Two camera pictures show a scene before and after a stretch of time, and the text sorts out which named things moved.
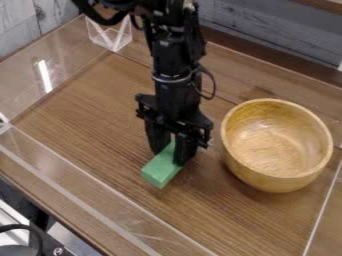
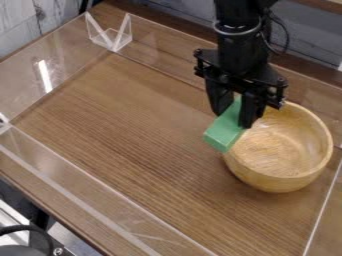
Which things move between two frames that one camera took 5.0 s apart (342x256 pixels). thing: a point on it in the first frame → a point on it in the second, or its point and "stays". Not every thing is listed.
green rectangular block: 161,168 → 225,130
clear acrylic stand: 111,39 stays
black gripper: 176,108 → 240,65
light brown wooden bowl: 277,144 stays
